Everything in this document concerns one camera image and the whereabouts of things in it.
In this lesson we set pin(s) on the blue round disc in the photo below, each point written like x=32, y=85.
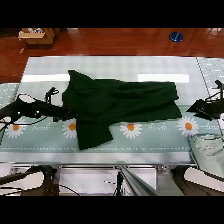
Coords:
x=176, y=37

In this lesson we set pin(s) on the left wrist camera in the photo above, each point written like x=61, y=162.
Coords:
x=51, y=90

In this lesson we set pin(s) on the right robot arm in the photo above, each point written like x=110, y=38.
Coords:
x=208, y=108

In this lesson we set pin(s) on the dark green T-shirt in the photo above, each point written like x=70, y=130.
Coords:
x=116, y=100

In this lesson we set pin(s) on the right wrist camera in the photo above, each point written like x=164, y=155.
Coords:
x=219, y=83

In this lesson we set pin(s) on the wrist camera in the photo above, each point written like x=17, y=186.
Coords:
x=219, y=83
x=51, y=90

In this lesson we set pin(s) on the pale green garment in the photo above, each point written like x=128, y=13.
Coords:
x=208, y=154

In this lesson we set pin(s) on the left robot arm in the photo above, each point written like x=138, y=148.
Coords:
x=33, y=108

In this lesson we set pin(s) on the silver frame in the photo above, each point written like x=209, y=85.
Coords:
x=140, y=186

